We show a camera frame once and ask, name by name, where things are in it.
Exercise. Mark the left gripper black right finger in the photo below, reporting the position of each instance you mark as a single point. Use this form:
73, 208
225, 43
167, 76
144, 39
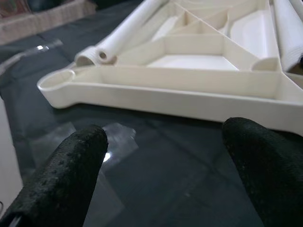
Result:
272, 177

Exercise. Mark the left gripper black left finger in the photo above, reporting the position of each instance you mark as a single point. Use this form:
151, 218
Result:
61, 179

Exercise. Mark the black tablecloth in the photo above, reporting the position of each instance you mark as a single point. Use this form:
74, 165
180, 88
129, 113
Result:
165, 177

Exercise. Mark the white plastic table top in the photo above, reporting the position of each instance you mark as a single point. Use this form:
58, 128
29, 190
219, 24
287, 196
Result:
177, 101

